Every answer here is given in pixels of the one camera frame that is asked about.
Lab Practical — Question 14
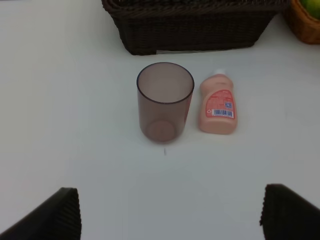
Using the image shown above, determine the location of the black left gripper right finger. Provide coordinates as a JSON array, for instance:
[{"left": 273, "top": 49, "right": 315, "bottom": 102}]
[{"left": 259, "top": 183, "right": 320, "bottom": 240}]

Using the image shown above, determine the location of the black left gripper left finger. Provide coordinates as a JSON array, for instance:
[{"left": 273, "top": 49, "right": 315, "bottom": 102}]
[{"left": 0, "top": 187, "right": 82, "bottom": 240}]

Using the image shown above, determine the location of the translucent purple plastic cup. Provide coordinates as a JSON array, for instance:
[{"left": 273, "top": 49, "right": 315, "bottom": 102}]
[{"left": 136, "top": 62, "right": 195, "bottom": 143}]

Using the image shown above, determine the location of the green mango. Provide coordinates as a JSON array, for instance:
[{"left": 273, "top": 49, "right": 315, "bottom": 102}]
[{"left": 300, "top": 0, "right": 320, "bottom": 20}]

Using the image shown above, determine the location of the pink lotion bottle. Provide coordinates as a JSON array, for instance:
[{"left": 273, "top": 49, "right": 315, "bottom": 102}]
[{"left": 198, "top": 69, "right": 238, "bottom": 135}]

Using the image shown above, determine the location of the light orange wicker basket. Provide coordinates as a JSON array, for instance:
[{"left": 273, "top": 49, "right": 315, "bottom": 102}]
[{"left": 282, "top": 0, "right": 320, "bottom": 45}]

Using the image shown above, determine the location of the dark brown wicker basket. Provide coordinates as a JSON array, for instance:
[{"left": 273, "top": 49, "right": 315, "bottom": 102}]
[{"left": 102, "top": 0, "right": 290, "bottom": 56}]

